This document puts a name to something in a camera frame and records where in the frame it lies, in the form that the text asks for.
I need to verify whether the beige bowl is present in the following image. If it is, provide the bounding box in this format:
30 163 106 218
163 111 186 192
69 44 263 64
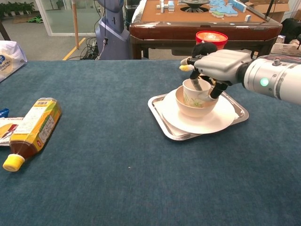
175 85 219 118

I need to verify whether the stack of white-blue mahjong tiles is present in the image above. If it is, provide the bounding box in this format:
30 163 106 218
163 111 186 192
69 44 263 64
156 0 176 12

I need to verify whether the wooden pole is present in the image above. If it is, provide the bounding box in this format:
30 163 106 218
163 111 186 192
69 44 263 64
71 0 80 50

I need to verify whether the red lidded tub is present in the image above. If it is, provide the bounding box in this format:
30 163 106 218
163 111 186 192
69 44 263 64
195 30 229 51

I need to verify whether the row of potted plants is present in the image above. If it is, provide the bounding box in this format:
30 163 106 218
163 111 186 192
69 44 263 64
0 1 35 17

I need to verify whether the white snack bag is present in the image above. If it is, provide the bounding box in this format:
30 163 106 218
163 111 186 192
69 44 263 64
0 40 28 83

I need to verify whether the blue felt table cover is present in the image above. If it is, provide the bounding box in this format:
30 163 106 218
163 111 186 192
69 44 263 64
0 59 301 226

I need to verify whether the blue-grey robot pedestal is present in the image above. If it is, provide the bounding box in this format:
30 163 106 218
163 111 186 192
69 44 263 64
95 0 131 60

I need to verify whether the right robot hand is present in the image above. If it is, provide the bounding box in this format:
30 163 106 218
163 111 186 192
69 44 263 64
180 49 253 102

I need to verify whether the white plastic basket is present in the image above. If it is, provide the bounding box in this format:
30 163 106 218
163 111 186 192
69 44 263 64
270 42 301 57

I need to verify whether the green object on floor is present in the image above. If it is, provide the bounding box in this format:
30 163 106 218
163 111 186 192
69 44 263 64
27 15 44 24

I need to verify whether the white paper cup green print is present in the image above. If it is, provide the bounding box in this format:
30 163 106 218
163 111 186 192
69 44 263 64
182 79 212 108

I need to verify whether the black-headed plush doll white coat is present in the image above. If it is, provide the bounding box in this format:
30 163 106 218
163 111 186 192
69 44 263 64
179 40 218 85

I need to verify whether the silver metal tray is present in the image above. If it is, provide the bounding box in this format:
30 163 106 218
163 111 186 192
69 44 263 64
147 85 249 141

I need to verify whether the pile of blue mahjong tiles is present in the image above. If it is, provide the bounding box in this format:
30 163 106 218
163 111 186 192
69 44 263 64
209 0 247 19

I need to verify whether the brown mahjong table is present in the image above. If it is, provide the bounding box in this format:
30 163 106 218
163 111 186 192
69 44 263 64
129 0 283 59

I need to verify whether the hanging cable with connector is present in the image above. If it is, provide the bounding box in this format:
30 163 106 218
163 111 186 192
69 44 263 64
97 0 109 60

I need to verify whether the white round plate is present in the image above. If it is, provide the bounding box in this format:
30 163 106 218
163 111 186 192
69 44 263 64
161 89 236 135

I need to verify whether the tangle of floor cables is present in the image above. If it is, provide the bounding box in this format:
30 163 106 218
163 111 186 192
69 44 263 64
81 37 98 60

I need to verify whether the cardboard box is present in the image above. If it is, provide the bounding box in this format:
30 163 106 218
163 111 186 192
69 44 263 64
244 0 292 23

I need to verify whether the black bag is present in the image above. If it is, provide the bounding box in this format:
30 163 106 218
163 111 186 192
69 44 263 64
281 17 301 44

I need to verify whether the tea bottle yellow cap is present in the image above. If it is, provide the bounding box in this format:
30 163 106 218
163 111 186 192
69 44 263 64
2 97 63 172

